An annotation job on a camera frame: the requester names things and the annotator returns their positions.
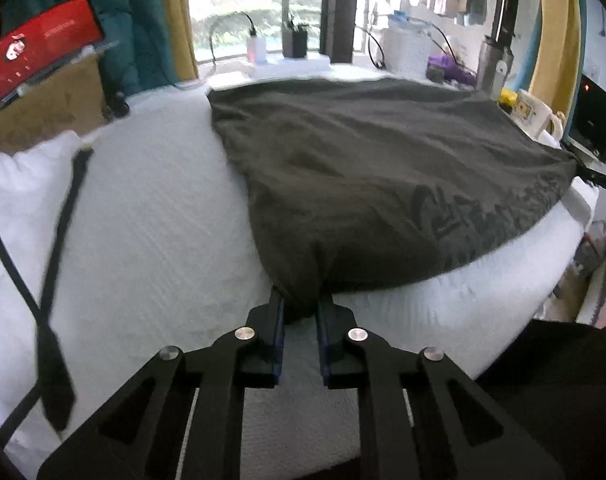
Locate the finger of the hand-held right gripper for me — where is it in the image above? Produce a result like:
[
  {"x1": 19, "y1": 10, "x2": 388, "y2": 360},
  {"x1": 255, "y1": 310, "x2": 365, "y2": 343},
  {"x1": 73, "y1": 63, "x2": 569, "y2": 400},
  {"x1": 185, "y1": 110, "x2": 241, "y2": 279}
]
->
[{"x1": 573, "y1": 157, "x2": 606, "y2": 197}]

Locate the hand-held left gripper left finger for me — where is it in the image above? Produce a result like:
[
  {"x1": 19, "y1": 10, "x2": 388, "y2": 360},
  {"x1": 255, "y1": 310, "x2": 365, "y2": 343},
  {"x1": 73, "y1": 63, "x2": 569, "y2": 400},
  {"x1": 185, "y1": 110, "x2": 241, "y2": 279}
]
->
[{"x1": 37, "y1": 287, "x2": 286, "y2": 480}]

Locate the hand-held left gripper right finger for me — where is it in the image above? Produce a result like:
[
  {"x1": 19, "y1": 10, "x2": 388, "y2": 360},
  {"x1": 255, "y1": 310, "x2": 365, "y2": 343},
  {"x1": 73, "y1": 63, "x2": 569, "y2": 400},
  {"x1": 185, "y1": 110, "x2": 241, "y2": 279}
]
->
[{"x1": 315, "y1": 292, "x2": 566, "y2": 480}]

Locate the dark grey t-shirt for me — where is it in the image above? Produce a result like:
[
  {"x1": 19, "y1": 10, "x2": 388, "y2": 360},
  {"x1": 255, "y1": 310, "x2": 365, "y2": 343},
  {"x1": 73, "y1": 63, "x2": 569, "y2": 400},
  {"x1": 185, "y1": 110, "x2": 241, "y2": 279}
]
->
[{"x1": 205, "y1": 77, "x2": 581, "y2": 323}]

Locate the black box-shaped device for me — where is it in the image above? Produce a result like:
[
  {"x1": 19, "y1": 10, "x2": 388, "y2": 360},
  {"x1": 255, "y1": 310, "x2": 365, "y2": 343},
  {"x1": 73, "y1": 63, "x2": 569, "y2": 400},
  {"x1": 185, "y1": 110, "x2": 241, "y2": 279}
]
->
[{"x1": 566, "y1": 74, "x2": 606, "y2": 164}]

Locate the white cartoon mug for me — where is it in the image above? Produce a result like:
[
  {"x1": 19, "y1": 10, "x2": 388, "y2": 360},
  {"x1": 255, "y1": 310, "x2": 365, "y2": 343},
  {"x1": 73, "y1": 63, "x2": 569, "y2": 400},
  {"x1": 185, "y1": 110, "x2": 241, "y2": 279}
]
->
[{"x1": 513, "y1": 89, "x2": 565, "y2": 140}]

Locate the wide yellow curtain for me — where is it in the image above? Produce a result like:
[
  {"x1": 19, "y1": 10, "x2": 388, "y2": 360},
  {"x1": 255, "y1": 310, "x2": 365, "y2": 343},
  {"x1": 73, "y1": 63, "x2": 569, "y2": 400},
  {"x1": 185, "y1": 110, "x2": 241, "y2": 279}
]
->
[{"x1": 528, "y1": 0, "x2": 585, "y2": 126}]

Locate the steel tumbler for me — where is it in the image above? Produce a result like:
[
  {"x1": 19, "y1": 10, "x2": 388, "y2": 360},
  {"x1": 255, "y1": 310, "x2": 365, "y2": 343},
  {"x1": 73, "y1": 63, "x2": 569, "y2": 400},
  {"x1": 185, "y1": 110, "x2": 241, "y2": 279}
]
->
[{"x1": 477, "y1": 35, "x2": 514, "y2": 94}]

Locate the purple cloth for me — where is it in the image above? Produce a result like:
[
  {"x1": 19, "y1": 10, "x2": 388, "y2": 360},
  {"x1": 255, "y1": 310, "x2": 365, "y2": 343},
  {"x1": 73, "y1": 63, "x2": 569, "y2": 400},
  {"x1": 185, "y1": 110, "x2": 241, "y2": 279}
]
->
[{"x1": 428, "y1": 54, "x2": 479, "y2": 87}]

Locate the white woven basket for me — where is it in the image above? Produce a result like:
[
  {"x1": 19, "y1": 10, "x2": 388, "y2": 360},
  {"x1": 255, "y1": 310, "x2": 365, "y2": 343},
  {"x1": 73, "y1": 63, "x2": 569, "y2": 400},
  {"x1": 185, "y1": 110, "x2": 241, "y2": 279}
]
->
[{"x1": 383, "y1": 25, "x2": 434, "y2": 79}]

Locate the blue-lidded container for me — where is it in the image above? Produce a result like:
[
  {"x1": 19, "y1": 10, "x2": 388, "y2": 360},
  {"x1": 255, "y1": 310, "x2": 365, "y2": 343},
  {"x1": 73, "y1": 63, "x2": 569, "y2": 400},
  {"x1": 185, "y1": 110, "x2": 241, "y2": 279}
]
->
[{"x1": 388, "y1": 10, "x2": 420, "y2": 29}]

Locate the white power strip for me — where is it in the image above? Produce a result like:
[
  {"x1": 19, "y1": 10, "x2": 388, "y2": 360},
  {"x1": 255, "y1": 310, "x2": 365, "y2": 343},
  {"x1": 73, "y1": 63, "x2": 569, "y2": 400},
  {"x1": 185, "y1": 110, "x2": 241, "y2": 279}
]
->
[{"x1": 248, "y1": 55, "x2": 332, "y2": 79}]

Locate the white charger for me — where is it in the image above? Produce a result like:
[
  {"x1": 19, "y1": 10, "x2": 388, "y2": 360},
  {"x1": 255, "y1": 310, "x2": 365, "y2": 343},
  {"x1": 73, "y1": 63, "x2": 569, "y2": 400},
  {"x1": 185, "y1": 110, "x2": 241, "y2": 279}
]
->
[{"x1": 246, "y1": 35, "x2": 268, "y2": 65}]

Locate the black charger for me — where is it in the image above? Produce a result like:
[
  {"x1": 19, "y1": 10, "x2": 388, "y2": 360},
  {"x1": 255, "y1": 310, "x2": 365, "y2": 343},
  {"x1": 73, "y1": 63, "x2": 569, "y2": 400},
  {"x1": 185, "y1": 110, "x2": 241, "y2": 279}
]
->
[{"x1": 282, "y1": 27, "x2": 309, "y2": 59}]

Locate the cardboard box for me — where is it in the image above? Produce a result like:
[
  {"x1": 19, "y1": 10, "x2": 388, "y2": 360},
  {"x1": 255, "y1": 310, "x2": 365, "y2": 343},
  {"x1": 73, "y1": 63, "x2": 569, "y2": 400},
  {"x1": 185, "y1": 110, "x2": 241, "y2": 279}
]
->
[{"x1": 0, "y1": 50, "x2": 108, "y2": 153}]

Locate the narrow yellow curtain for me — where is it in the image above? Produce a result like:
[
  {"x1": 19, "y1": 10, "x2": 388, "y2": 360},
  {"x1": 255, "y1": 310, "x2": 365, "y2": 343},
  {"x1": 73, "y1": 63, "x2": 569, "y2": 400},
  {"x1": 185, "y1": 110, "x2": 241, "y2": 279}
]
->
[{"x1": 158, "y1": 0, "x2": 200, "y2": 81}]

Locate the teal curtain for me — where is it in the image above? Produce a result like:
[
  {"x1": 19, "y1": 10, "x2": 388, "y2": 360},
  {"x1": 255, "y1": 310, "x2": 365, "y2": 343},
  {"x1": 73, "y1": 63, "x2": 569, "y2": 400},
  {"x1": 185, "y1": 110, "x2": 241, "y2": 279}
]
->
[{"x1": 0, "y1": 0, "x2": 177, "y2": 97}]

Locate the tablet with red screen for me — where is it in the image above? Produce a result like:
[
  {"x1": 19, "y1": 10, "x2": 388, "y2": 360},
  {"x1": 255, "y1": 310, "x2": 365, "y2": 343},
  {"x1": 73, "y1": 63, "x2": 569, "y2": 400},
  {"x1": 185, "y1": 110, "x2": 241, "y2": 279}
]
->
[{"x1": 0, "y1": 0, "x2": 106, "y2": 106}]

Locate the black door frame bar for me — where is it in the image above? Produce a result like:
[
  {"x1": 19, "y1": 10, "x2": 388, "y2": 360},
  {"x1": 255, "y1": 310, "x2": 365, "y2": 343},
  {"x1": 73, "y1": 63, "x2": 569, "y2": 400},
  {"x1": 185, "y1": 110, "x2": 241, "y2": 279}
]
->
[{"x1": 493, "y1": 0, "x2": 517, "y2": 44}]

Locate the thin black cable over basket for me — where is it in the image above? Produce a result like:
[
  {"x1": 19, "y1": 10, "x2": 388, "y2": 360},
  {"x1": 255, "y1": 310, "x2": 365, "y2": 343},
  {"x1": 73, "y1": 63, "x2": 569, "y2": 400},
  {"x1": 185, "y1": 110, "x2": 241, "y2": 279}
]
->
[{"x1": 408, "y1": 17, "x2": 465, "y2": 67}]

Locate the black looped cable with plug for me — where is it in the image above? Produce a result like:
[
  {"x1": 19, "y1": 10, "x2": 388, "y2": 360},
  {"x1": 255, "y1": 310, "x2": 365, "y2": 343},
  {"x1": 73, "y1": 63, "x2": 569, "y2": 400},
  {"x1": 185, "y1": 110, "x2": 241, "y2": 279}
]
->
[{"x1": 367, "y1": 27, "x2": 387, "y2": 69}]

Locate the thick black cable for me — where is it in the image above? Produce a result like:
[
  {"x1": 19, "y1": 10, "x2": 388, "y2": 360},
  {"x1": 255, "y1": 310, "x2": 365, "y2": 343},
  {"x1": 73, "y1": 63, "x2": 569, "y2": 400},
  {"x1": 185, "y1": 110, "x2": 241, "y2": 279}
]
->
[{"x1": 0, "y1": 175, "x2": 46, "y2": 448}]

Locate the black cable bundle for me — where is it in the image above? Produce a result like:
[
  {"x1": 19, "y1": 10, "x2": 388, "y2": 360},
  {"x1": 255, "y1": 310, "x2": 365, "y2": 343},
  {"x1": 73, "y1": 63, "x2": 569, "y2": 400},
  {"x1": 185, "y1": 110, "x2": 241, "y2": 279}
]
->
[{"x1": 103, "y1": 91, "x2": 132, "y2": 121}]

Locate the black cable of white charger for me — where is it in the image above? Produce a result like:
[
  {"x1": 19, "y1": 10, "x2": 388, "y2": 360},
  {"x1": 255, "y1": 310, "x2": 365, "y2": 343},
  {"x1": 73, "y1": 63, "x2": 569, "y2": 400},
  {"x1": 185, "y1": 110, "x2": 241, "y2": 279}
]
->
[{"x1": 173, "y1": 11, "x2": 257, "y2": 90}]

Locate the dark window post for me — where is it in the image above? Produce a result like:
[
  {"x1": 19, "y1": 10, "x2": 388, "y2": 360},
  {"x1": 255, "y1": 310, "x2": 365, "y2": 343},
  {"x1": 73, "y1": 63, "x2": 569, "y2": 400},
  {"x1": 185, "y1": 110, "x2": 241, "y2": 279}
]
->
[{"x1": 319, "y1": 0, "x2": 362, "y2": 65}]

